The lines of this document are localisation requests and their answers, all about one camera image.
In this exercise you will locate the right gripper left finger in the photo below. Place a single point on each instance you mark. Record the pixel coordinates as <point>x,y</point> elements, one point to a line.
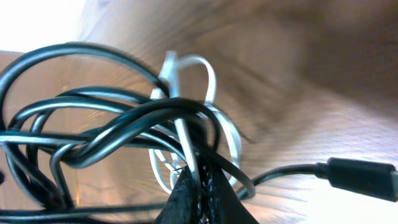
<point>182,204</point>

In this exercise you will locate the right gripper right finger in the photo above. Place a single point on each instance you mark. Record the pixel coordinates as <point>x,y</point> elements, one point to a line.
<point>221,204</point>

